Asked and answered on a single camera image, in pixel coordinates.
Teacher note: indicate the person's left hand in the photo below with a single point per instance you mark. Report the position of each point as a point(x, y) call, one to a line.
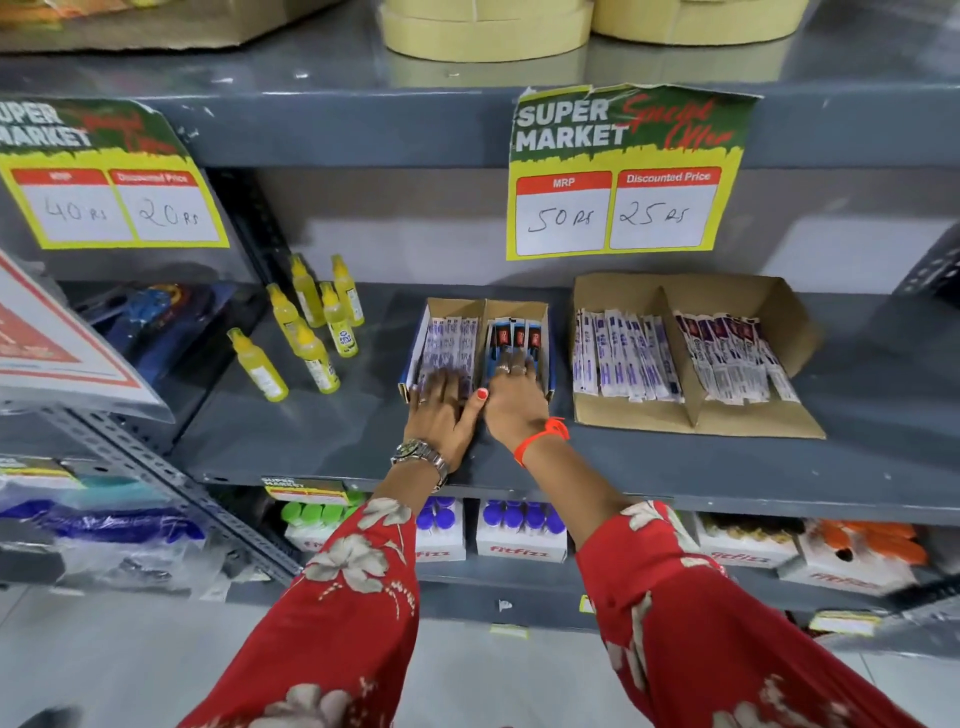
point(439, 416)

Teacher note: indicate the person's right hand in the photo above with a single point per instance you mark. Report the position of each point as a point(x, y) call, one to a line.
point(517, 409)

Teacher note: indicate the person's left thumb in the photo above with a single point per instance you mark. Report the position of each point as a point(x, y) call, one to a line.
point(474, 411)

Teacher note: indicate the person's right fingers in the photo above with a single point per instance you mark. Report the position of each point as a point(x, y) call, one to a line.
point(516, 371)

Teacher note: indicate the small blue display box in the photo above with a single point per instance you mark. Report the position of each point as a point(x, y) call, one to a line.
point(482, 315)

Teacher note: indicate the person's left forearm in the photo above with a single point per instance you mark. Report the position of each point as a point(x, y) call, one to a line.
point(337, 600)

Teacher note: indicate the person's right forearm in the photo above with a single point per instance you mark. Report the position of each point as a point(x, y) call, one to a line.
point(675, 600)

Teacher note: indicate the row of dark blue packets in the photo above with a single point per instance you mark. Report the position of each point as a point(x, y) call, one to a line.
point(514, 336)

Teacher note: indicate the silver wristwatch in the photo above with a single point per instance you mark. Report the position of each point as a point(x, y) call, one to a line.
point(424, 454)

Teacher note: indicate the orange wristband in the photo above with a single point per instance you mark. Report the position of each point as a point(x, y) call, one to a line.
point(541, 433)

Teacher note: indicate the row of white-purple strips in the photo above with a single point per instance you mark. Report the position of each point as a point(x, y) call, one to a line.
point(448, 341)

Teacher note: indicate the row of white-blue sachets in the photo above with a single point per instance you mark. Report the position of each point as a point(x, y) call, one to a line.
point(626, 352)

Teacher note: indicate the white box of blue-capped bottles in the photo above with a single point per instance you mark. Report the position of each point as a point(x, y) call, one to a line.
point(521, 536)
point(441, 536)

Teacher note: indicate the cluster of yellow bottles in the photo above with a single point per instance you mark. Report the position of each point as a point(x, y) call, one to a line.
point(315, 337)

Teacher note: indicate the small shelf price tag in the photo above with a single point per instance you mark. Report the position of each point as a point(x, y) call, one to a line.
point(306, 490)

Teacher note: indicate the white box of green-capped bottles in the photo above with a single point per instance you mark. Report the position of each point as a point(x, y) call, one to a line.
point(311, 525)

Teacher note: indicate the row of white-maroon sachets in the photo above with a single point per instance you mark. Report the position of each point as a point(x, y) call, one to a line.
point(731, 356)

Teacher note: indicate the green yellow price sign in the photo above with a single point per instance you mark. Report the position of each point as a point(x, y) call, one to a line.
point(622, 176)
point(112, 180)

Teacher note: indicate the small yellow shelf label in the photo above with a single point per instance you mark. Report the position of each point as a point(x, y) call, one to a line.
point(509, 631)
point(846, 622)

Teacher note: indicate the brown cardboard tray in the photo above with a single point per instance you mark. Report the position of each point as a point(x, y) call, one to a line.
point(780, 315)

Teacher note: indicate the white box of brown-capped bottles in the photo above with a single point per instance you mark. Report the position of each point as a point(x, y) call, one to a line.
point(746, 544)

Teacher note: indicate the grey metal shelf unit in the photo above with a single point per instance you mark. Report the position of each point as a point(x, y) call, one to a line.
point(337, 112)

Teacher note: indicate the blue toy in plastic pack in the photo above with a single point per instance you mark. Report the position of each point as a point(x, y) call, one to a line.
point(154, 319)

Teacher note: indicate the beige tape roll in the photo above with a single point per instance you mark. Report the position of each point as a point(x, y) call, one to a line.
point(487, 30)
point(697, 19)

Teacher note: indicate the pile of blue plastic packs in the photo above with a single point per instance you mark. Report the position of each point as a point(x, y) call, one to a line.
point(97, 525)

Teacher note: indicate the white box of orange-capped bottles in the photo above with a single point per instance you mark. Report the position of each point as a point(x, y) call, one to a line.
point(862, 559)

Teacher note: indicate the red white sign in sleeve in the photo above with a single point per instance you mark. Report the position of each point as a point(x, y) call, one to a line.
point(45, 352)

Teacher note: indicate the flat cardboard box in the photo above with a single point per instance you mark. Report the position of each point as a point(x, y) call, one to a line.
point(150, 26)

